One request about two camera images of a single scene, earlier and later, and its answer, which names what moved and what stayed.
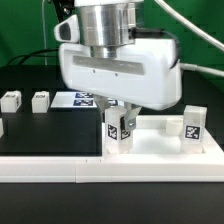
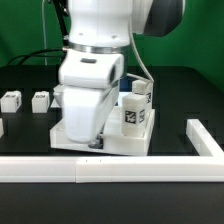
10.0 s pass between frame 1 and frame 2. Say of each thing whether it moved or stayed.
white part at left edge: stayed
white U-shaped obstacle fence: stayed
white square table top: moved
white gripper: moved
